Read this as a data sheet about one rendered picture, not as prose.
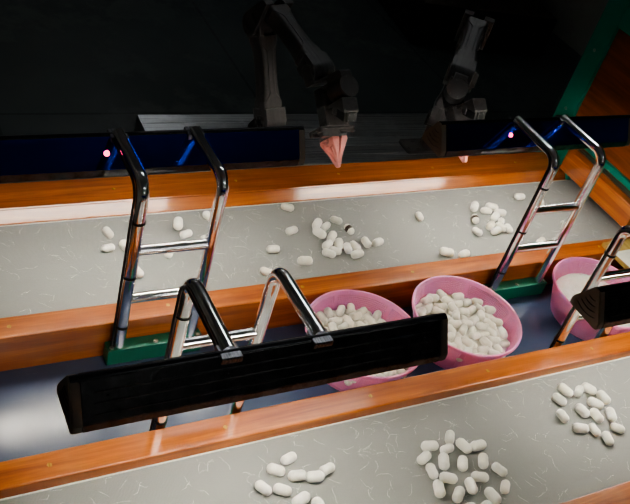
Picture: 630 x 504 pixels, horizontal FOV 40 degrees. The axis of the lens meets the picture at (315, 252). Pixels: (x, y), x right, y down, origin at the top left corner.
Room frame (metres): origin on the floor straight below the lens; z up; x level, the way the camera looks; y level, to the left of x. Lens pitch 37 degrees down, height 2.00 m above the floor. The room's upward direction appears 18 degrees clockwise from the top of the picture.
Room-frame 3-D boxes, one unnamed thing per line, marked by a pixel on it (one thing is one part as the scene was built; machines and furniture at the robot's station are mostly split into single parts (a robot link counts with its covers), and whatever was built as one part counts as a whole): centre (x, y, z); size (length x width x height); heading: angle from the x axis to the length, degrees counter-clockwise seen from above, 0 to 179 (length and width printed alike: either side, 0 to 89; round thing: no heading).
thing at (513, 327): (1.58, -0.38, 0.72); 0.27 x 0.27 x 0.10
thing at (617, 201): (2.28, -0.74, 0.83); 0.30 x 0.06 x 0.07; 37
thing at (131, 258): (1.31, 0.30, 0.90); 0.20 x 0.19 x 0.45; 127
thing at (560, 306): (1.85, -0.73, 0.72); 0.27 x 0.27 x 0.10
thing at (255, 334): (1.00, 0.06, 0.90); 0.20 x 0.19 x 0.45; 127
